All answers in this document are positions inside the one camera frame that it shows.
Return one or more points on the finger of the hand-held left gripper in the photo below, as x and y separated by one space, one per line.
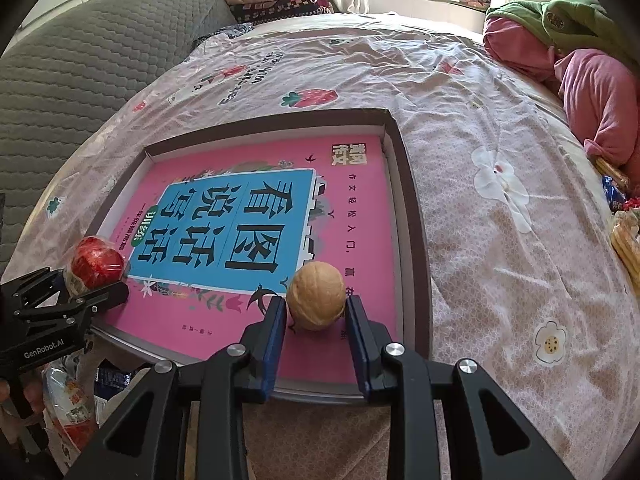
100 299
37 285

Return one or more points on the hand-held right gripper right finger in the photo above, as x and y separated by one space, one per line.
356 342

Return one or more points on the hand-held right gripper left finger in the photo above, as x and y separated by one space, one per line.
276 342

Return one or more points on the red snack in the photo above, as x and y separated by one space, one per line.
95 262

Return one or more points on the walnut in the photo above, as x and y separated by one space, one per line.
317 295

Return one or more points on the shallow cardboard box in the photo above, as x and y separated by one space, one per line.
407 210

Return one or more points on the person's left hand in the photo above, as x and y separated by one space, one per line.
36 391

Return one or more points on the clear plastic snack bag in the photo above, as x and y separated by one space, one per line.
70 410

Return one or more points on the dark blue snack packet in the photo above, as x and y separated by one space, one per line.
112 382

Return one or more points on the pink book with blue label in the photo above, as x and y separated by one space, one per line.
200 320

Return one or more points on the grey quilted headboard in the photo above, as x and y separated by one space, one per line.
75 60

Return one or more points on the pink printed bed sheet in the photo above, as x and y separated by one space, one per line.
475 110

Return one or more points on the dark floral pillow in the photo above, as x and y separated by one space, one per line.
225 35

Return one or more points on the yellow striped snack packet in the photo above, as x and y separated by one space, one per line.
612 170

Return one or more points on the dark patterned folded blanket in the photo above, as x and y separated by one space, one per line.
285 10

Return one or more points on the dark pink garment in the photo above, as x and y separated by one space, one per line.
515 50

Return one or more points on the light pink fleece garment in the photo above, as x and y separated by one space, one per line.
605 105

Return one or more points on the green garment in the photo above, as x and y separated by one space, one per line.
565 20

